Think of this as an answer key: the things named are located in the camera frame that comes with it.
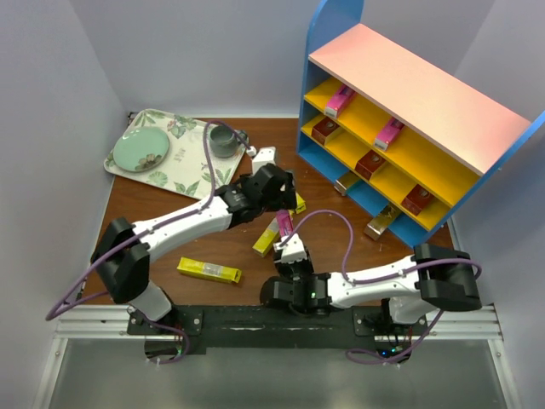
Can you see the teal green tea toothpaste box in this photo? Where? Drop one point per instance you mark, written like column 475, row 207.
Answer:
column 376, row 227

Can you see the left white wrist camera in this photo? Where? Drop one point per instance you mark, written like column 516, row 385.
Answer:
column 261, row 157

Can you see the blue shelf with coloured boards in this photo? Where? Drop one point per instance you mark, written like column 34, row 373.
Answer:
column 454, row 137

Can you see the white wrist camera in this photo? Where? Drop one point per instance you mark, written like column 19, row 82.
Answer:
column 292, row 251
column 261, row 157

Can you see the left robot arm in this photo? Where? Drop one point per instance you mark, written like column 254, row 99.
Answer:
column 126, row 251

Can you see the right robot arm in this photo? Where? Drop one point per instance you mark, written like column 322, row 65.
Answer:
column 433, row 278

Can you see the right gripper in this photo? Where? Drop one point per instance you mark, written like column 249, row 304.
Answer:
column 283, row 267

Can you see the mint green ceramic plate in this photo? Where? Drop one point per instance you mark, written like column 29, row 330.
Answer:
column 141, row 149

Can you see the red 3D toothpaste box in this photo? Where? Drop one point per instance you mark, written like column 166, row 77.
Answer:
column 369, row 164
column 417, row 200

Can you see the yellow toothpaste box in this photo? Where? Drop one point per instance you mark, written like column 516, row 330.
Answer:
column 300, row 204
column 208, row 271
column 267, row 239

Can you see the grey ceramic mug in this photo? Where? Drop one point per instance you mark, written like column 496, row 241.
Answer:
column 223, row 143

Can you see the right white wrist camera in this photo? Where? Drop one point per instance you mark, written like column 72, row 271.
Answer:
column 292, row 251

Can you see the small pink toothpaste box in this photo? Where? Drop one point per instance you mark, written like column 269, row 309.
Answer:
column 388, row 134

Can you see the black mounting base plate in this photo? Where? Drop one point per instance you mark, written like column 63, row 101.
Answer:
column 193, row 329

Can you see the dark red toothpaste box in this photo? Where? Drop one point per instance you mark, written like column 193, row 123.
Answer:
column 325, row 131

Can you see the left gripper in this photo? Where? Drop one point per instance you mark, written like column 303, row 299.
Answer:
column 284, row 198

